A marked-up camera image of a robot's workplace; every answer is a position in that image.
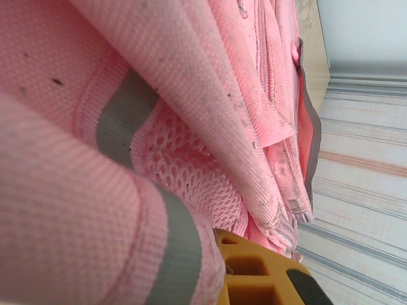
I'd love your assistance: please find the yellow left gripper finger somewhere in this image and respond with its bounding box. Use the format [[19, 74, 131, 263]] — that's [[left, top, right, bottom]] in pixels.
[[212, 228, 331, 305]]

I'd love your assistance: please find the pink school backpack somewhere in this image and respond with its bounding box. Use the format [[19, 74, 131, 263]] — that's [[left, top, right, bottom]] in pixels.
[[0, 0, 322, 305]]

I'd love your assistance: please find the aluminium table frame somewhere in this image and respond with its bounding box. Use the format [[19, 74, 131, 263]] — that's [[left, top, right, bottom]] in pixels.
[[329, 71, 407, 96]]

